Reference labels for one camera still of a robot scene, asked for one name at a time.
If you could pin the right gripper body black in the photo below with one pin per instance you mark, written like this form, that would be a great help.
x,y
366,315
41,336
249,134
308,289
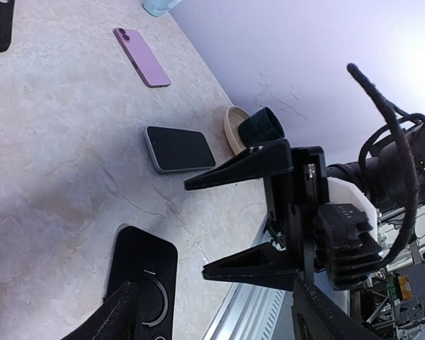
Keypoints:
x,y
292,197

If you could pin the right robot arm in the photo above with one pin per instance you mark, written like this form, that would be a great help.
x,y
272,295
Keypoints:
x,y
393,181

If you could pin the purple phone back up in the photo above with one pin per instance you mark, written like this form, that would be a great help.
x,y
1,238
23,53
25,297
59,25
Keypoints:
x,y
142,58

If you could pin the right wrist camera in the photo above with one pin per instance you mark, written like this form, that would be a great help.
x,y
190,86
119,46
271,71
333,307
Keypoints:
x,y
345,235

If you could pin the dark green mug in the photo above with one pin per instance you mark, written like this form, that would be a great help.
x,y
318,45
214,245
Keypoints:
x,y
263,126

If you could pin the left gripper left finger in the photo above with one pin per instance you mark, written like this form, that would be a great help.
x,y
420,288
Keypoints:
x,y
115,318

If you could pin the beige plate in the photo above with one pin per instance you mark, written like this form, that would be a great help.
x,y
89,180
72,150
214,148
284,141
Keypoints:
x,y
234,117

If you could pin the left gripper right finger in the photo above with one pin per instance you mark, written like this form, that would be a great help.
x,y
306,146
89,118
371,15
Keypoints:
x,y
316,316

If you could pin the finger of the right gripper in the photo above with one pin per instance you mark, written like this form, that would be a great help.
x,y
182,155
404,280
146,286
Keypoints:
x,y
255,162
262,265

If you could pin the white-edged phone screen up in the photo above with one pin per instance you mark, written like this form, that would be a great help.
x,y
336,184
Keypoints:
x,y
175,150

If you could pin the light blue mug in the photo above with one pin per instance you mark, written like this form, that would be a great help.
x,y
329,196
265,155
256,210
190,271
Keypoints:
x,y
158,8

